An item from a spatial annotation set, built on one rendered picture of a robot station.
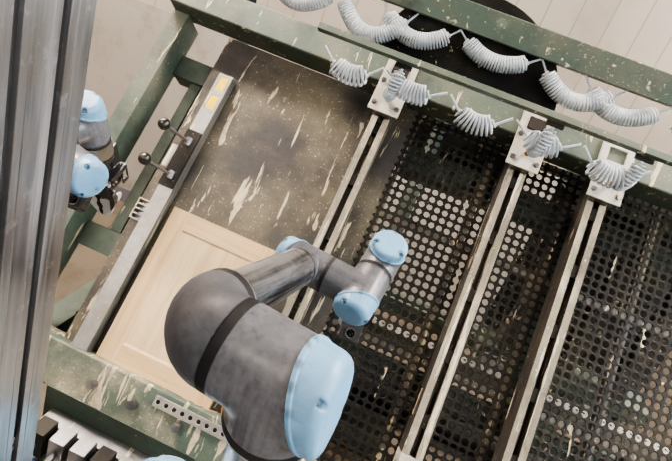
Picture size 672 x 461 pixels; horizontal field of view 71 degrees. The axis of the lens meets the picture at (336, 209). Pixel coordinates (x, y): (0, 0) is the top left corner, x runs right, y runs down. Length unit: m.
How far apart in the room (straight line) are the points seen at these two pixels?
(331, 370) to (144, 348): 1.09
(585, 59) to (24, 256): 1.88
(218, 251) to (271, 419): 1.03
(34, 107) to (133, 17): 3.63
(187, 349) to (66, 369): 1.09
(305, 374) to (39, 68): 0.35
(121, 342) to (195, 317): 1.05
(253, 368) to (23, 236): 0.24
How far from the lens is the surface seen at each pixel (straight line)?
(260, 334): 0.51
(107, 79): 4.19
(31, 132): 0.42
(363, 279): 0.88
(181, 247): 1.53
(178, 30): 1.78
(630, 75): 2.08
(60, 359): 1.62
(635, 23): 3.80
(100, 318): 1.58
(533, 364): 1.48
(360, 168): 1.49
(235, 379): 0.51
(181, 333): 0.54
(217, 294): 0.54
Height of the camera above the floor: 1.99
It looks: 21 degrees down
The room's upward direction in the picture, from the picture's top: 21 degrees clockwise
